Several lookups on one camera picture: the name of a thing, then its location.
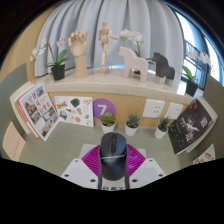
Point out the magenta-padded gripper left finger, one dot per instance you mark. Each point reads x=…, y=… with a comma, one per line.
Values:
x=78, y=171

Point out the light wooden desk ledge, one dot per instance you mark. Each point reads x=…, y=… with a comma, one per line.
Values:
x=110, y=85

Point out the beige paperback book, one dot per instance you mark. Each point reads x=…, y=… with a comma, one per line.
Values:
x=13, y=141

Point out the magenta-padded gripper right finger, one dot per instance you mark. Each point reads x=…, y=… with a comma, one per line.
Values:
x=146, y=171

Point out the photo-cover white book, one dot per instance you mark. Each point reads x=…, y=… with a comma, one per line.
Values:
x=39, y=111

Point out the succulent in white pot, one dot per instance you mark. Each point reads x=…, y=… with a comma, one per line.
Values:
x=132, y=129
x=108, y=127
x=161, y=131

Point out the window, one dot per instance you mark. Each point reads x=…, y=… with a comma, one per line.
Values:
x=208, y=56

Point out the black-cover book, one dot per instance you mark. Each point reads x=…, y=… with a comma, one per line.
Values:
x=190, y=128

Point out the black horse figurine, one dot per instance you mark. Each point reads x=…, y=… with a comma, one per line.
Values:
x=164, y=68

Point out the wooden artist mannequin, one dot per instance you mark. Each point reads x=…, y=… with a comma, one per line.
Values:
x=105, y=43

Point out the red-spined book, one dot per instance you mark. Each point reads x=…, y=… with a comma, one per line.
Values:
x=20, y=115

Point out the black computer mouse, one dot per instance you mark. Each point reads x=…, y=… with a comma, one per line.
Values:
x=113, y=156

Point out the wooden hand model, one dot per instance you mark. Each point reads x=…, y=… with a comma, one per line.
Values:
x=80, y=53

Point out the thick white book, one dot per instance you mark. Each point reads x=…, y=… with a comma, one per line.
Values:
x=14, y=98

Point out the pink horse figurine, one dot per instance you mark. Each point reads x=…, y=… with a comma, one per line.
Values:
x=133, y=63

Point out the light grey curtain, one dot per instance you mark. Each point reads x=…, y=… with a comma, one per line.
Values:
x=110, y=13

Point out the purple round number sign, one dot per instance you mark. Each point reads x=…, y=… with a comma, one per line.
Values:
x=103, y=107

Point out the white sticker sheet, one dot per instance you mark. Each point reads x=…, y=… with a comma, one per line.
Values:
x=74, y=110

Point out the white wall socket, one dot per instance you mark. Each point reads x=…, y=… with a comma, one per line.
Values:
x=153, y=108
x=174, y=110

